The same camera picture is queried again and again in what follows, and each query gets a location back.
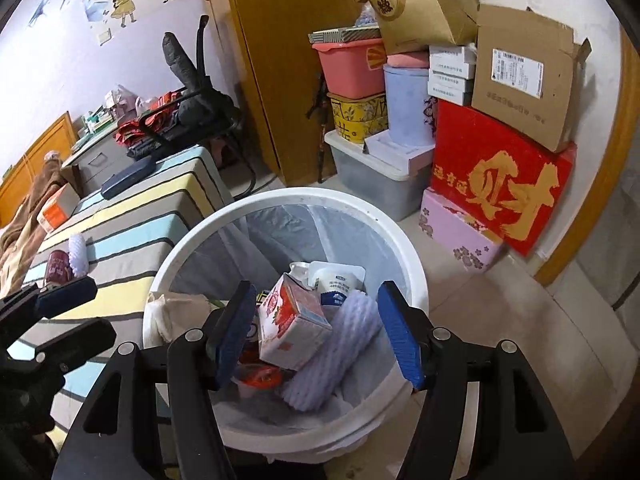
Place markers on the white yogurt cup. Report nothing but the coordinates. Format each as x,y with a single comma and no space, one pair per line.
335,280

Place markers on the yellow floral box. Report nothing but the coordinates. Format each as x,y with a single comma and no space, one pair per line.
357,117

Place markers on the grey plastic storage bin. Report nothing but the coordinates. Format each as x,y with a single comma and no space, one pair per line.
370,180

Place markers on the grey nightstand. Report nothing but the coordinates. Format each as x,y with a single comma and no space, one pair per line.
100,155

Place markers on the dark blue glasses case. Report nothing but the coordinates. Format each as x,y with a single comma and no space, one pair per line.
127,177

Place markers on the black folding chair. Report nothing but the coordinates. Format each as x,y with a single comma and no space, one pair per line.
200,110

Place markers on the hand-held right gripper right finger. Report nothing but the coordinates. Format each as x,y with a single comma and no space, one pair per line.
400,340

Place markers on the white round trash bin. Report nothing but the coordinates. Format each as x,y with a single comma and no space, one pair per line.
320,195

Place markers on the white foam net sleeve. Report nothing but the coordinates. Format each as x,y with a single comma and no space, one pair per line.
340,355
77,255

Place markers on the wooden door frame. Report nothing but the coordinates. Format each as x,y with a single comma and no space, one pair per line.
600,200

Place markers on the brown paper bag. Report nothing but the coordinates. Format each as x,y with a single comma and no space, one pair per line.
425,5

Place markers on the cartoon wall sticker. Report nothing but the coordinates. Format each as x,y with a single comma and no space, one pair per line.
122,0

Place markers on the black folded umbrella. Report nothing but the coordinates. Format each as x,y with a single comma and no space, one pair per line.
320,135

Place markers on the wooden headboard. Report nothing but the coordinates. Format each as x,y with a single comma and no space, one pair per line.
45,145

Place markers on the red drink carton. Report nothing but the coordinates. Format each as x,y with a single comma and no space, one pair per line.
290,330

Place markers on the pink floral box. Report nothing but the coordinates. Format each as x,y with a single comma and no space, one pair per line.
450,230

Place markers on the clear plastic bin liner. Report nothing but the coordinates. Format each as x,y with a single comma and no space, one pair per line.
280,235

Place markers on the red bags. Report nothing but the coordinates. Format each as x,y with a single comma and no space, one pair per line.
135,132

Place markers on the red gift box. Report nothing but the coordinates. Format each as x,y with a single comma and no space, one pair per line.
500,180

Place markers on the red-lid plastic cup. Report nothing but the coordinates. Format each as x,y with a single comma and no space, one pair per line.
260,377

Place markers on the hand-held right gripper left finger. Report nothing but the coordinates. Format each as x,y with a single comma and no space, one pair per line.
235,335

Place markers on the white flat box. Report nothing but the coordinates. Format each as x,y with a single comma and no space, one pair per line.
400,155

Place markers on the white small box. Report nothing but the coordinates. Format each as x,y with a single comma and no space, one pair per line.
447,97
450,82

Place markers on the lilac plastic bucket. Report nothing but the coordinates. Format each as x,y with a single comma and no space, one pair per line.
407,105

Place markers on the stack of white boxes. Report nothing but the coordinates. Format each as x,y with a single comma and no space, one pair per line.
452,57

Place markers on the red drink can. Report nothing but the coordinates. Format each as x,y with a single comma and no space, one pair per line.
57,265

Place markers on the pile of bottles and boxes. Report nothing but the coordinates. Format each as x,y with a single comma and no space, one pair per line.
107,112

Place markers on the orange and white box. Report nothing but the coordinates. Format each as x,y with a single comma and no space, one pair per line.
57,210

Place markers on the pink plastic basin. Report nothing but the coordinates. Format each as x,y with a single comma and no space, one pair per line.
350,70

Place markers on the open cardboard box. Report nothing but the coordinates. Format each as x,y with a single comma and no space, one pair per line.
520,75

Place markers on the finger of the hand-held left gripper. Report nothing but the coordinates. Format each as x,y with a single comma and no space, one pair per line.
65,292
75,342

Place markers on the brown blanket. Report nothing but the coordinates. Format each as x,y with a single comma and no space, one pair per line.
25,230

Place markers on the wooden wardrobe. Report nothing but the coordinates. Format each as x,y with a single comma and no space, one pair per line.
280,60

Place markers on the patterned flat box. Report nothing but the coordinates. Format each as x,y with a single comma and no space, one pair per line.
345,34

